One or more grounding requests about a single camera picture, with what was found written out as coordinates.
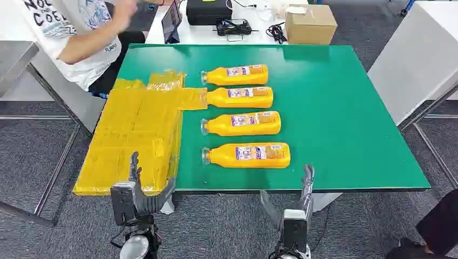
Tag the black equipment case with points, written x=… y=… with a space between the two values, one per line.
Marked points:
x=207 y=12

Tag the brown cardboard box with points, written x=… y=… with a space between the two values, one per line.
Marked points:
x=311 y=30

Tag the dark tablet computer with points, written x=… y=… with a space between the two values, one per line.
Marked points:
x=171 y=21

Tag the black handheld controller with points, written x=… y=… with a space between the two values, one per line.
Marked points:
x=234 y=28

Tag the person's right hand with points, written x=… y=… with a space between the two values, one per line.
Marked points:
x=126 y=10

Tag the white table with metal frame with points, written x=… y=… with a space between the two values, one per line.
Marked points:
x=415 y=60

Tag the blue metal stand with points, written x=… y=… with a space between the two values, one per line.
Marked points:
x=407 y=7

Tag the white table leg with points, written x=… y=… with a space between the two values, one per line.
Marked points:
x=167 y=207
x=325 y=200

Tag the yellow plastic sheet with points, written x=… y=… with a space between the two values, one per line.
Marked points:
x=136 y=125

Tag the person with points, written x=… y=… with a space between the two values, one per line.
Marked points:
x=82 y=35
x=440 y=225

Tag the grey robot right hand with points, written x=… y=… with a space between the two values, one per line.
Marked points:
x=295 y=228

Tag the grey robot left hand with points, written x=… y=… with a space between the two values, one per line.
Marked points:
x=123 y=203

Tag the white desk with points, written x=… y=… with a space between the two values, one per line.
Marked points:
x=200 y=35

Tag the orange drink bottle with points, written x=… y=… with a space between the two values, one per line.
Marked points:
x=243 y=129
x=239 y=102
x=236 y=79
x=250 y=162

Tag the green table mat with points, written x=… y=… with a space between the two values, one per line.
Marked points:
x=322 y=125

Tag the white paper slip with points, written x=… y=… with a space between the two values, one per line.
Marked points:
x=296 y=10

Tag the steel bench with frame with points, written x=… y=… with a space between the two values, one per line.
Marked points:
x=14 y=60

